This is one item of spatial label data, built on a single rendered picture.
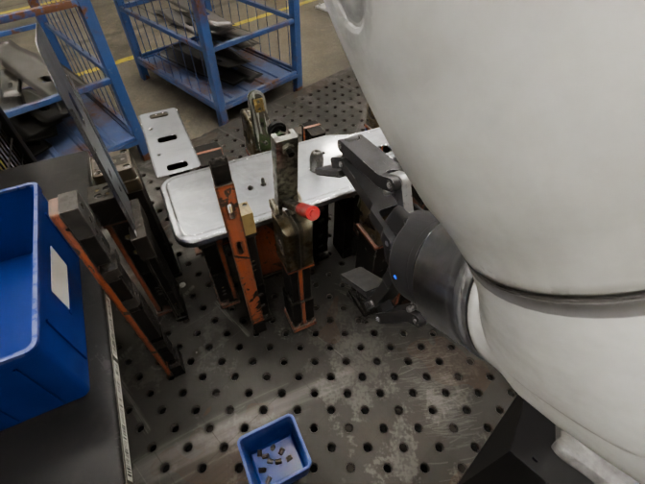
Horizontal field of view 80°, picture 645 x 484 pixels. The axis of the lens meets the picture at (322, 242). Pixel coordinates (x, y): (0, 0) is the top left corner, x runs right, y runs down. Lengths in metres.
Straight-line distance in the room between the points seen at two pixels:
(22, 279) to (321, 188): 0.54
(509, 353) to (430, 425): 0.71
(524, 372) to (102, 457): 0.49
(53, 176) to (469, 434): 1.00
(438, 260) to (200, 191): 0.67
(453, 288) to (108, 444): 0.46
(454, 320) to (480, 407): 0.71
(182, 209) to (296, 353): 0.41
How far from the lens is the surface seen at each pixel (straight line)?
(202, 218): 0.79
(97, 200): 0.78
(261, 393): 0.89
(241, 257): 0.72
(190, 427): 0.90
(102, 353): 0.63
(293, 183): 0.65
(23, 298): 0.75
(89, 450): 0.58
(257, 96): 0.92
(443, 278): 0.23
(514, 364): 0.19
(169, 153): 0.98
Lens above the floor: 1.53
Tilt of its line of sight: 48 degrees down
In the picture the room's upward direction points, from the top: straight up
